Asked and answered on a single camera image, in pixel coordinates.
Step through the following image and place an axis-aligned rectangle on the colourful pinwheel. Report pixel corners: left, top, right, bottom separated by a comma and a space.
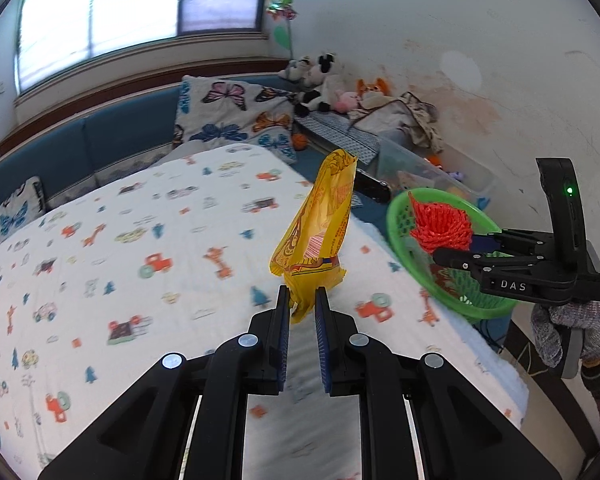
265, 0, 298, 58

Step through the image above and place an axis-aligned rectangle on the large butterfly pillow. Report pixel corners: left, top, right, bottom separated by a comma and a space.
172, 76, 298, 166

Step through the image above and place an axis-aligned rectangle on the window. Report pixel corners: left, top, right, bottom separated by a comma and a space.
14, 0, 271, 96

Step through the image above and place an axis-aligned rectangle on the white computer keyboard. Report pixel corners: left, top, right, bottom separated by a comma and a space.
295, 110, 381, 163

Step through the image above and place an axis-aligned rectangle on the black case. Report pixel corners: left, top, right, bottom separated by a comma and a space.
352, 169, 391, 204

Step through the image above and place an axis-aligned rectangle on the small butterfly pillow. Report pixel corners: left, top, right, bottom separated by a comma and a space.
0, 176, 48, 256

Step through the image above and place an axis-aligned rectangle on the blue sofa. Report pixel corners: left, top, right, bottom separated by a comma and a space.
0, 72, 396, 241

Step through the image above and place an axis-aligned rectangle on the beige printed cloth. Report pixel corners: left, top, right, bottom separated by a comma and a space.
395, 92, 443, 153

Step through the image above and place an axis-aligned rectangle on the clear plastic storage bin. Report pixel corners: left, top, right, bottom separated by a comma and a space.
375, 137, 496, 211

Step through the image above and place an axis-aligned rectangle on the orange fox plush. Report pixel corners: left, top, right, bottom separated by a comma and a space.
355, 77, 392, 111

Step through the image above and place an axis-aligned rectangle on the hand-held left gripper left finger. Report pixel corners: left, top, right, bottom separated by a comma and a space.
37, 285, 291, 480

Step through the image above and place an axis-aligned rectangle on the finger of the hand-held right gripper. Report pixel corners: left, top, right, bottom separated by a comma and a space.
432, 247, 536, 281
472, 229, 548, 256

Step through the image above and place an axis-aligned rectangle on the green plastic mesh basket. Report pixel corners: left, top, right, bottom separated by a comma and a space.
386, 187, 516, 323

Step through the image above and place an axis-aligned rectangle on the black white cow plush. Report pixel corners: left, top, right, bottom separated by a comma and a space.
295, 52, 342, 116

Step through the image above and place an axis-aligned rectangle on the yellow snack wrapper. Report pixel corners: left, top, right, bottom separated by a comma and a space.
269, 149, 358, 325

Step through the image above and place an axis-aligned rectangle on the printed blanket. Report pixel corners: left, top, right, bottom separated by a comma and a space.
0, 142, 528, 480

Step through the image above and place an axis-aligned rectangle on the red mesh net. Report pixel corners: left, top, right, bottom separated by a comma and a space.
408, 195, 476, 256

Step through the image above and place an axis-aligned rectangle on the person's right hand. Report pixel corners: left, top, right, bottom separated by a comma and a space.
530, 301, 600, 368

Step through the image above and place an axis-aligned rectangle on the grey white plush toy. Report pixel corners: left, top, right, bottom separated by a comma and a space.
279, 57, 312, 81

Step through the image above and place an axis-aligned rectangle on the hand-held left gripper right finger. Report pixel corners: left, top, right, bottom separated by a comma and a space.
314, 286, 588, 480

